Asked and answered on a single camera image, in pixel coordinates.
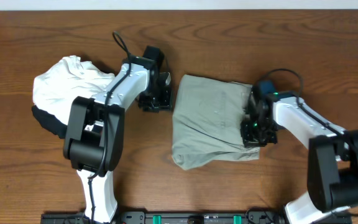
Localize white crumpled garment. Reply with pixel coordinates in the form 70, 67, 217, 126
32, 55, 115, 124

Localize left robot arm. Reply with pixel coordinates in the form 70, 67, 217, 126
63, 55, 172, 223

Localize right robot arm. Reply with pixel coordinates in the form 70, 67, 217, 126
241, 87, 358, 223

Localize khaki green shorts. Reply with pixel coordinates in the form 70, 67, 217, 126
172, 75, 260, 170

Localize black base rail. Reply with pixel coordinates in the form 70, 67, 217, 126
40, 209, 352, 224

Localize black garment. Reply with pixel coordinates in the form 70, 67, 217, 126
31, 105, 67, 139

